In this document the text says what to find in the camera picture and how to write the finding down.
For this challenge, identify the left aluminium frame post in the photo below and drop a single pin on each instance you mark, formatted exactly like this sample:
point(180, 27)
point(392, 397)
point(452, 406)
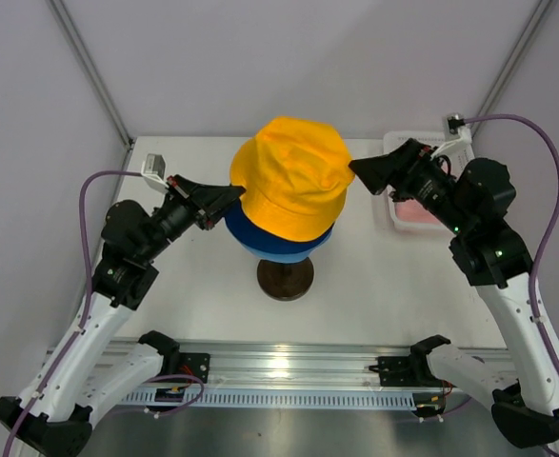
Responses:
point(80, 51)

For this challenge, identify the dark blue bucket hat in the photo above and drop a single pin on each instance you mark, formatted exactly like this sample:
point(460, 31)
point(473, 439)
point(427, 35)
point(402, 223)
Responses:
point(253, 237)

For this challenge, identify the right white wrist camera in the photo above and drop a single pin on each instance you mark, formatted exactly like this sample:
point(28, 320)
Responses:
point(457, 135)

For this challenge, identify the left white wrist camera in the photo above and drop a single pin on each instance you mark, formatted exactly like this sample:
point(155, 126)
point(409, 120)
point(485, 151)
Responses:
point(153, 172)

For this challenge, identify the dark wooden round stand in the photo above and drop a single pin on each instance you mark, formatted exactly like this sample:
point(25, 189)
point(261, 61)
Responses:
point(285, 282)

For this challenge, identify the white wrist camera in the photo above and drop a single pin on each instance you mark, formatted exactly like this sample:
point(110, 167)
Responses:
point(153, 172)
point(457, 135)

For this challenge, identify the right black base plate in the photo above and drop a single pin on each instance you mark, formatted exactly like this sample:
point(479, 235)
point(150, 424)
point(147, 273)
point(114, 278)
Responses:
point(399, 371)

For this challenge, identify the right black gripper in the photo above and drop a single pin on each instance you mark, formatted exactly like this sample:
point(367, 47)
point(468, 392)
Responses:
point(400, 169)

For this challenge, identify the aluminium mounting rail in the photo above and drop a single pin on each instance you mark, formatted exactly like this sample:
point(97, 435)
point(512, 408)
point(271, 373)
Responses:
point(281, 366)

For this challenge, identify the white slotted cable duct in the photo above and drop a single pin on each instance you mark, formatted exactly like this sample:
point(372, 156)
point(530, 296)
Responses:
point(273, 398)

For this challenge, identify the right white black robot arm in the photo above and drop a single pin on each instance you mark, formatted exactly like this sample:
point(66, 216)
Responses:
point(496, 262)

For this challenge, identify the yellow bucket hat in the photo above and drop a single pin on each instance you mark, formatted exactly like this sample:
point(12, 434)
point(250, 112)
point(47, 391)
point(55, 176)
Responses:
point(296, 175)

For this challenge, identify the aluminium frame post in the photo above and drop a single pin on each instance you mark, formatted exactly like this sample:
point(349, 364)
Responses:
point(80, 51)
point(516, 56)

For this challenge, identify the right aluminium frame post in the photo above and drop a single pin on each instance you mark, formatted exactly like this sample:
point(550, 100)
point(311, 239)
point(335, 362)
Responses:
point(516, 56)

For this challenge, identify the white plastic basket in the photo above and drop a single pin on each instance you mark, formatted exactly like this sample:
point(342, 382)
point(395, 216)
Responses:
point(392, 140)

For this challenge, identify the pink hat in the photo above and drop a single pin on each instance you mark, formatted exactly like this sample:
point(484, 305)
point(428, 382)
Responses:
point(413, 213)

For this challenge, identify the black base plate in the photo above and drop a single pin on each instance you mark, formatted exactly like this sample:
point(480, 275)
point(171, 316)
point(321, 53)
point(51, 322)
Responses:
point(194, 364)
point(399, 371)

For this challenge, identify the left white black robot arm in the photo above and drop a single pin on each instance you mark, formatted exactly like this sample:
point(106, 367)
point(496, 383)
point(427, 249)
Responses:
point(58, 411)

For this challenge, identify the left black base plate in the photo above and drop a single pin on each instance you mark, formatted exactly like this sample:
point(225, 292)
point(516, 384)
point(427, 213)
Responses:
point(194, 364)

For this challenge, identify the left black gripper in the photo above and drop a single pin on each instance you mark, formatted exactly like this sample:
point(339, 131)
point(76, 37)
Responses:
point(193, 197)

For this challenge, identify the light blue bucket hat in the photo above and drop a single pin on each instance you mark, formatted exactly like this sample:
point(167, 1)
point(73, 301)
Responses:
point(284, 256)

